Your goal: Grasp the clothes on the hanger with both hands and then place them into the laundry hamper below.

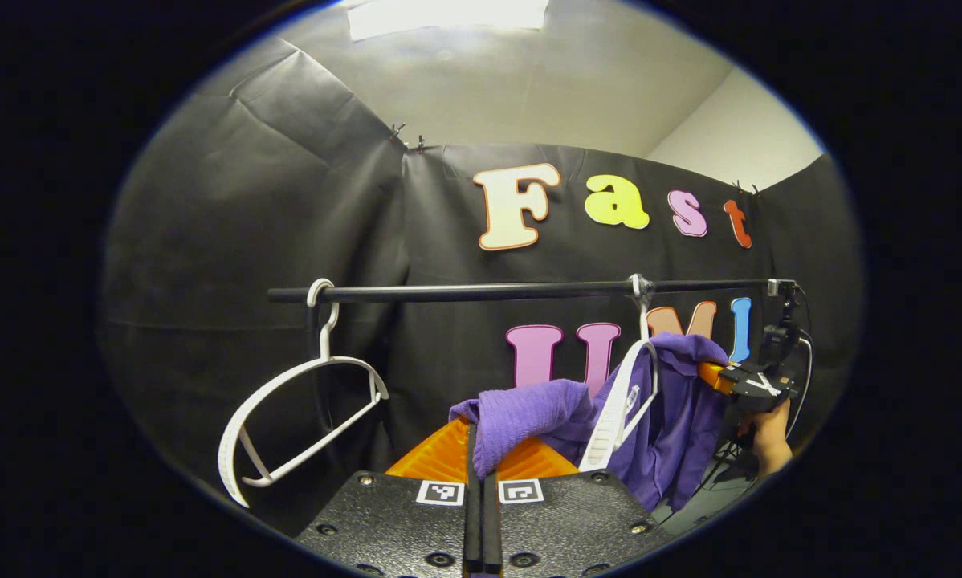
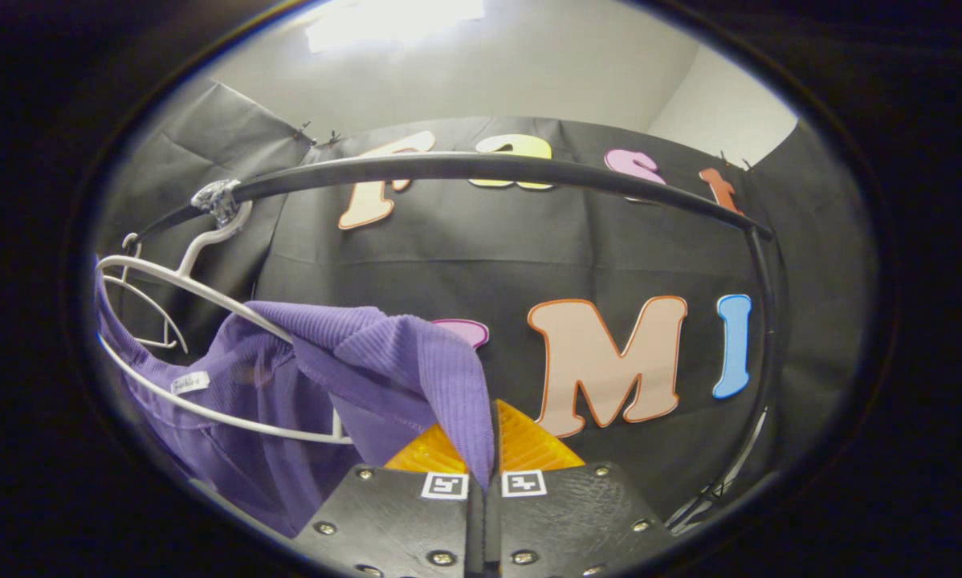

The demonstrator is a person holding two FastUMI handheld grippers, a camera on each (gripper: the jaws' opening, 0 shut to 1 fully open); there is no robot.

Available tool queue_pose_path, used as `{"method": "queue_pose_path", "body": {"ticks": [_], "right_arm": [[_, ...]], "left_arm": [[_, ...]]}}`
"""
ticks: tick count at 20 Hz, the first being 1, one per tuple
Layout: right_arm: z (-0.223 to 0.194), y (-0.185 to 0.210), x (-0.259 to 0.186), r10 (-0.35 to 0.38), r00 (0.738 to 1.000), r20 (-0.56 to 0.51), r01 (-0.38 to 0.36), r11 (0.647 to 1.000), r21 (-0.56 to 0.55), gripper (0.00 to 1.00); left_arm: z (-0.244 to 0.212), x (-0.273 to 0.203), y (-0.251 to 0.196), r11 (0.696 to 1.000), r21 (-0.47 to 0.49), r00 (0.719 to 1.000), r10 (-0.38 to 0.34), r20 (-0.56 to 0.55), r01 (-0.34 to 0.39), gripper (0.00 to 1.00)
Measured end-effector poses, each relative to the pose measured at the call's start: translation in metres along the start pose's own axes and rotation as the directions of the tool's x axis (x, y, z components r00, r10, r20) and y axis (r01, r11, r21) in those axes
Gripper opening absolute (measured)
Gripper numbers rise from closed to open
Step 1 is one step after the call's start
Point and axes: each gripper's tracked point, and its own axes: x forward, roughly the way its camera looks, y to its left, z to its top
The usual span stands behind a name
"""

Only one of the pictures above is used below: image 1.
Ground black clothes rack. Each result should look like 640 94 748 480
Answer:
268 277 795 434

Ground black backdrop cloth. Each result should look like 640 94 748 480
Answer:
100 36 866 539

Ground purple knit sweater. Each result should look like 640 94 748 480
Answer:
447 332 732 515

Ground white plastic clothes hanger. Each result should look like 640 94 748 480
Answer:
218 278 390 509

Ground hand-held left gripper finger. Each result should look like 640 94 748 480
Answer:
296 416 483 578
482 436 676 578

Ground white hanger with taped hook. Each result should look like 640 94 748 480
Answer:
579 273 660 473

